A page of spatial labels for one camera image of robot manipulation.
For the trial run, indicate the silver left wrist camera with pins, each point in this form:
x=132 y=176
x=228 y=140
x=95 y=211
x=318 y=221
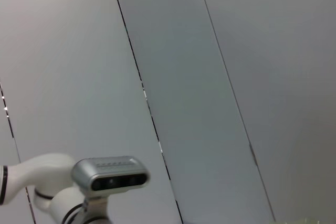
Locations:
x=110 y=169

